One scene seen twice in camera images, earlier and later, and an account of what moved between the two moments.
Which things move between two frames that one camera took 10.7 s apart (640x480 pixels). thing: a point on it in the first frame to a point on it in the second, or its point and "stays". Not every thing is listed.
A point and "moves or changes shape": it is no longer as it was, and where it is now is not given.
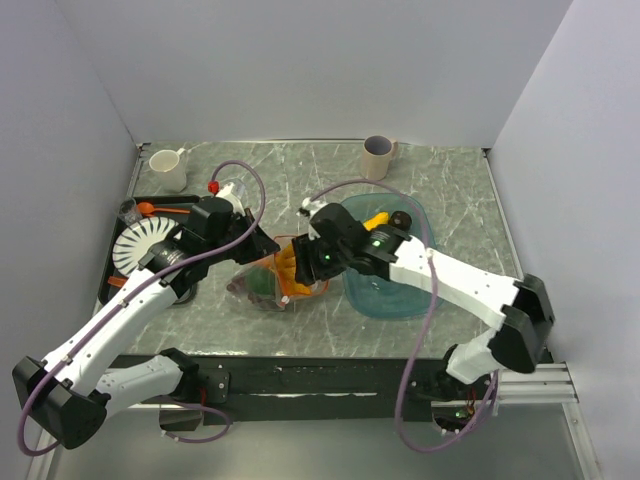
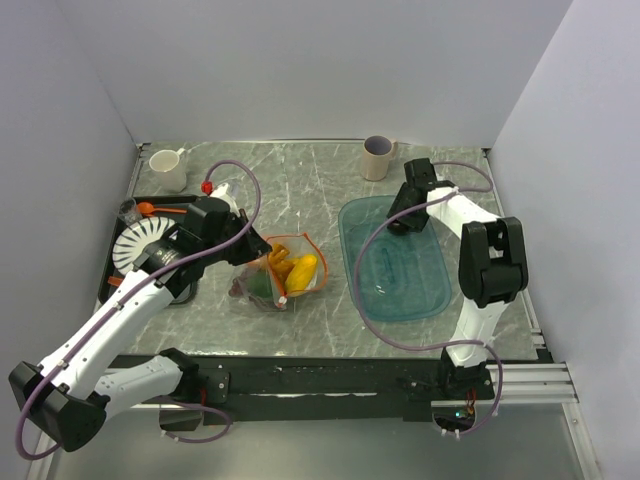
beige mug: x=378 y=151 stays
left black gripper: x=261 y=245 stays
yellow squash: x=380 y=218 moves or changes shape
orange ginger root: x=286 y=264 stays
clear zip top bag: x=270 y=282 stays
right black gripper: x=306 y=248 to x=398 y=206
